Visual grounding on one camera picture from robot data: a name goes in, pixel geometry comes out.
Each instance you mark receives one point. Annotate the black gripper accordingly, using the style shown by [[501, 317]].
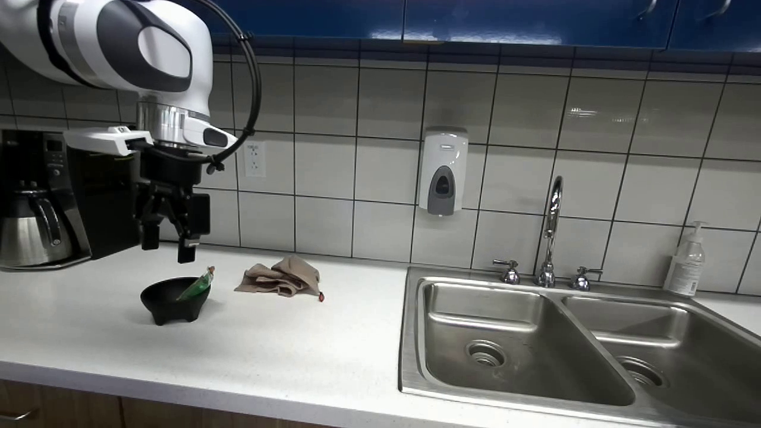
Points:
[[171, 174]]

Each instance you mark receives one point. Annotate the green granola bar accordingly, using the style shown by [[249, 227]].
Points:
[[199, 287]]

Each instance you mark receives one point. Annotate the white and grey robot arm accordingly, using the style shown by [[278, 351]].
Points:
[[96, 38]]

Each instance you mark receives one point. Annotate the black footed bowl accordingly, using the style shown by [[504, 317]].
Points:
[[164, 303]]

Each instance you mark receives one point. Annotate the black and silver coffee maker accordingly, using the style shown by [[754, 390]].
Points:
[[104, 205]]

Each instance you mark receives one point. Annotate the crumpled brown cloth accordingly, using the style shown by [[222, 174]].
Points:
[[281, 276]]

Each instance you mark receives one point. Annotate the stainless steel coffee carafe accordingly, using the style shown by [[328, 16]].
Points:
[[33, 235]]

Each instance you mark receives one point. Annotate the wooden lower cabinet front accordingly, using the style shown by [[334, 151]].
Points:
[[62, 405], [205, 416]]

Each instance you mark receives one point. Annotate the blue upper cabinet door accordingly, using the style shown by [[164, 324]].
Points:
[[741, 26], [525, 16], [311, 16]]

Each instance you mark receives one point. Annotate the stainless steel double sink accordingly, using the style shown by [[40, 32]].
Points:
[[514, 333]]

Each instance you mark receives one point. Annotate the chrome sink faucet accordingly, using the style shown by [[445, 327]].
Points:
[[552, 214]]

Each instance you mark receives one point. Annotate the clear pump soap bottle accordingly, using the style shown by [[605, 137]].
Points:
[[683, 265]]

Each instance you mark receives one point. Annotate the white wall outlet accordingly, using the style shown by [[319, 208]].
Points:
[[253, 161]]

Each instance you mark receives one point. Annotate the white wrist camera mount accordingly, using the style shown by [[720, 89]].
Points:
[[104, 141]]

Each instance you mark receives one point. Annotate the white wall soap dispenser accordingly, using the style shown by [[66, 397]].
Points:
[[444, 169]]

